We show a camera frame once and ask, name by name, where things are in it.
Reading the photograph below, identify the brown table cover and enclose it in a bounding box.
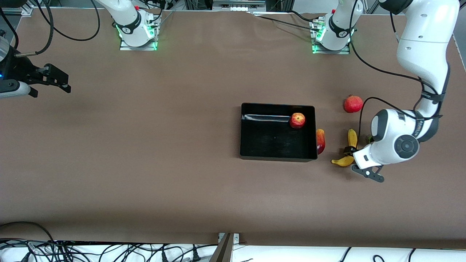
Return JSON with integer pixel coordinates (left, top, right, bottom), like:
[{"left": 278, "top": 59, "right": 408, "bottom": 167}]
[{"left": 0, "top": 7, "right": 466, "bottom": 250}]

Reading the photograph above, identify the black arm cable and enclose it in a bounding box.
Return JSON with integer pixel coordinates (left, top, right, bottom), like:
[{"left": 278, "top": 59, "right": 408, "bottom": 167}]
[
  {"left": 349, "top": 0, "right": 443, "bottom": 150},
  {"left": 0, "top": 0, "right": 101, "bottom": 57}
]

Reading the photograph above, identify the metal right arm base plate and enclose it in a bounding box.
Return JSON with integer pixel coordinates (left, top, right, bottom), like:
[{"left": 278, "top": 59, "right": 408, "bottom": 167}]
[{"left": 119, "top": 36, "right": 158, "bottom": 51}]

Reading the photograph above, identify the grey electronics rack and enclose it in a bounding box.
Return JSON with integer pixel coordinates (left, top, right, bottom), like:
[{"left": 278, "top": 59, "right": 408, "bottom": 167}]
[{"left": 212, "top": 0, "right": 266, "bottom": 12}]

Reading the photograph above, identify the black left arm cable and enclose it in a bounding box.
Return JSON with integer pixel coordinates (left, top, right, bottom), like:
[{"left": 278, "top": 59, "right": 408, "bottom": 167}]
[{"left": 349, "top": 0, "right": 443, "bottom": 150}]

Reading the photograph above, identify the thick black looped cable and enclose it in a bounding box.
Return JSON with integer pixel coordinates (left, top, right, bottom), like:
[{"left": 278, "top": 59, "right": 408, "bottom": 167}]
[{"left": 0, "top": 221, "right": 56, "bottom": 243}]

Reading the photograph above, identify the yellow banana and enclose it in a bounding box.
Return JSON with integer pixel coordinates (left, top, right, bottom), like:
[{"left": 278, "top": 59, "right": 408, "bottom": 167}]
[{"left": 331, "top": 128, "right": 359, "bottom": 167}]

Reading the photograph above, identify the dark aluminium profile beam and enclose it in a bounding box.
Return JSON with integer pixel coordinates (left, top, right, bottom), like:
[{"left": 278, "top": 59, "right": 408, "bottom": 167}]
[{"left": 209, "top": 233, "right": 234, "bottom": 262}]

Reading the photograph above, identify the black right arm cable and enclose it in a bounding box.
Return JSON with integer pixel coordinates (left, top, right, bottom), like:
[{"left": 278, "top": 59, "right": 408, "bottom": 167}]
[{"left": 0, "top": 0, "right": 101, "bottom": 57}]

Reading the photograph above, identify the red yellow apple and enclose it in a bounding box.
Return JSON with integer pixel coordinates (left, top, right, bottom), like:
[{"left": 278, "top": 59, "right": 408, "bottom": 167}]
[{"left": 289, "top": 112, "right": 306, "bottom": 129}]

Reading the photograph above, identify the red yellow mango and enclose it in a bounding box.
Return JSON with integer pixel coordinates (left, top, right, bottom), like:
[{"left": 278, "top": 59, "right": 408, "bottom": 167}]
[{"left": 316, "top": 129, "right": 326, "bottom": 155}]

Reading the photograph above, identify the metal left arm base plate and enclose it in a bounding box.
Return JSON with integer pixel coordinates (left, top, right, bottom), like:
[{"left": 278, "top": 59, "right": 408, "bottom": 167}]
[{"left": 312, "top": 39, "right": 351, "bottom": 55}]

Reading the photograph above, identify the red pomegranate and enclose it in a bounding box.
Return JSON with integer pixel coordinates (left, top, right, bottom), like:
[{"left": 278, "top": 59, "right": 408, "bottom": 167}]
[{"left": 343, "top": 95, "right": 364, "bottom": 114}]

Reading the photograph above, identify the black cable pair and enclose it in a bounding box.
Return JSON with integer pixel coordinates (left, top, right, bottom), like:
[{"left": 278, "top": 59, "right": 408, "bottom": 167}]
[{"left": 251, "top": 10, "right": 324, "bottom": 32}]

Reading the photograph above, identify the black plastic box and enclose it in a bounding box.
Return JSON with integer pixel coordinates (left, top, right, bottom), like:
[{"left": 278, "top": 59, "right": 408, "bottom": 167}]
[{"left": 239, "top": 102, "right": 319, "bottom": 163}]

